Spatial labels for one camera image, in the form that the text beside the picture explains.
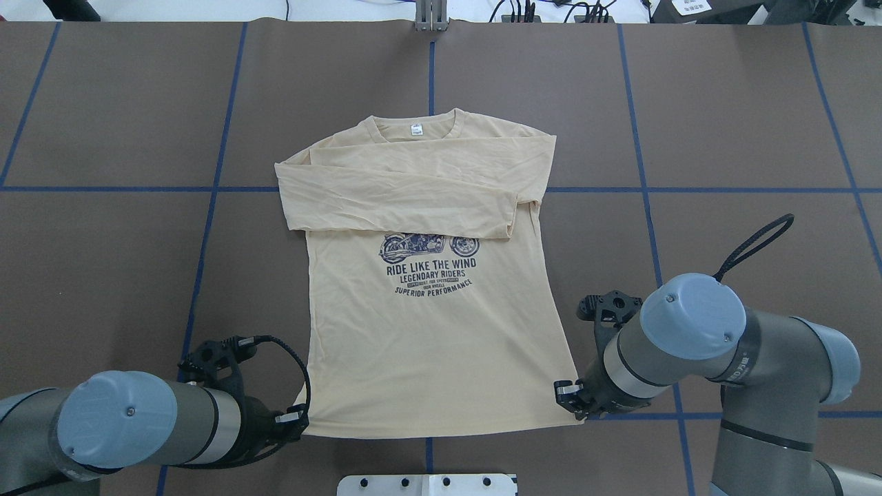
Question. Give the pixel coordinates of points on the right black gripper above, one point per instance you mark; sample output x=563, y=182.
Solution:
x=594, y=395

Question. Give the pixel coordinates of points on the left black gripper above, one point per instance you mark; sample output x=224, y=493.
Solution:
x=260, y=421

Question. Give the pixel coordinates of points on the cream long-sleeve printed shirt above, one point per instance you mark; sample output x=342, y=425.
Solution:
x=430, y=306

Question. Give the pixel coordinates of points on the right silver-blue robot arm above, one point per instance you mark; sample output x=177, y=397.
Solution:
x=775, y=373

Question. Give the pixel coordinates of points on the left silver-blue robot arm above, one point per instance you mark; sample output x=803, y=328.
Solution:
x=64, y=441

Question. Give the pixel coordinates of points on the black label box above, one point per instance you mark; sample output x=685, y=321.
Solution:
x=707, y=12

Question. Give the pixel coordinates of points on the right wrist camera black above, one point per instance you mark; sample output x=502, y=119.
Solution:
x=608, y=313

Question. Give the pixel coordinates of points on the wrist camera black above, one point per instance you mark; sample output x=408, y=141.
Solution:
x=215, y=361
x=608, y=313

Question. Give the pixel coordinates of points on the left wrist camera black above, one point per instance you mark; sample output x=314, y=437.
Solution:
x=215, y=361

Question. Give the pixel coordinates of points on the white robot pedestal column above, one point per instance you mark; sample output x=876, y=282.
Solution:
x=430, y=484

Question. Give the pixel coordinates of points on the aluminium frame post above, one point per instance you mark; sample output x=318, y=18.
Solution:
x=431, y=15

